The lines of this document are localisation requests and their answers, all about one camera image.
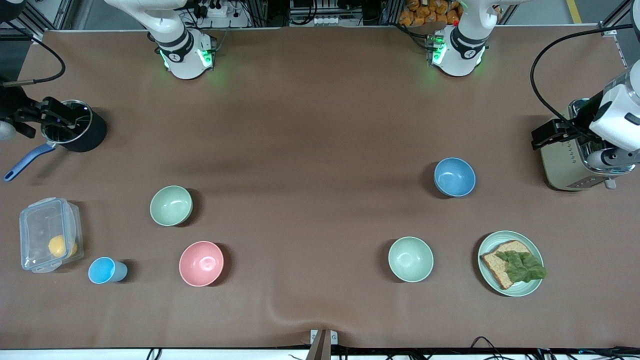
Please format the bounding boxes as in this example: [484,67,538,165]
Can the blue bowl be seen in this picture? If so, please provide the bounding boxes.
[433,157,477,198]

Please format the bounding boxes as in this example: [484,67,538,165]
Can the pale green bowl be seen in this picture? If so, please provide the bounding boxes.
[150,185,194,227]
[388,236,435,283]

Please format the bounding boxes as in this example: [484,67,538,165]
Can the pink bowl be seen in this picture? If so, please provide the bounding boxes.
[179,241,225,288]

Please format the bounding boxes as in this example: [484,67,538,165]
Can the glass lid blue knob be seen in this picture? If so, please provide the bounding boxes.
[41,100,94,145]

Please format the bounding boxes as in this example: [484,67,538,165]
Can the beige chrome toaster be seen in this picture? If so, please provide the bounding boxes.
[540,98,637,192]

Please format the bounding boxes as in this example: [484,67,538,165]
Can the clear plastic lidded container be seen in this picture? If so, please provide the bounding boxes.
[19,197,84,274]

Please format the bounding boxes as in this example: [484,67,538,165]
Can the yellow fruit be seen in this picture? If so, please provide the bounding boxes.
[48,235,78,259]

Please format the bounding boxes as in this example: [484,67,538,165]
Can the green lettuce leaf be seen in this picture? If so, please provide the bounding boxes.
[495,250,548,284]

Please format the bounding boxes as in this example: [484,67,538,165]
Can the brown bread slice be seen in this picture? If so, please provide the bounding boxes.
[480,240,533,290]

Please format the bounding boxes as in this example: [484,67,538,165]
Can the pale green plate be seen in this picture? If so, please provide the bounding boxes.
[477,230,545,298]

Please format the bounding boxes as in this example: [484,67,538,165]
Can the light blue cup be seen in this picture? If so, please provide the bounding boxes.
[88,256,128,285]

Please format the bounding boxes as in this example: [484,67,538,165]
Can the orange snack bags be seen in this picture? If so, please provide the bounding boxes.
[398,0,463,27]

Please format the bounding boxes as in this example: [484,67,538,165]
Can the brown table cover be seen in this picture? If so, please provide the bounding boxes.
[0,26,640,350]

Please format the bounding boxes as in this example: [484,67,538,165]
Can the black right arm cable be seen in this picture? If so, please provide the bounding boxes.
[1,36,67,88]

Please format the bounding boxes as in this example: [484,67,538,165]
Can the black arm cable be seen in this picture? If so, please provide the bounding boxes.
[1,36,67,88]
[530,24,640,143]

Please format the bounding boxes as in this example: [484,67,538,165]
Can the black saucepan blue handle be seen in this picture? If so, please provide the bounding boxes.
[3,99,108,182]

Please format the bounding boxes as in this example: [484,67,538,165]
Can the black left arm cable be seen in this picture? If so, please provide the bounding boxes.
[530,24,640,143]

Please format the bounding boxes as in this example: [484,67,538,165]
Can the aluminium frame strut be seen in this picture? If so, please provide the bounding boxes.
[599,0,640,68]

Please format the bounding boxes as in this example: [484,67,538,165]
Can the metal table clamp bracket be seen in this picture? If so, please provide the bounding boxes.
[310,329,339,360]

